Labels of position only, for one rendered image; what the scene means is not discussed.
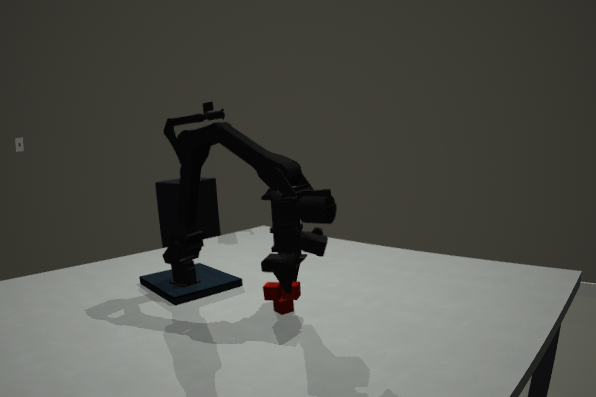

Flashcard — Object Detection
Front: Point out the red cube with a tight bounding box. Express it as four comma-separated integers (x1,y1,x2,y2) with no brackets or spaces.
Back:
273,298,294,315
263,282,282,301
282,282,301,300

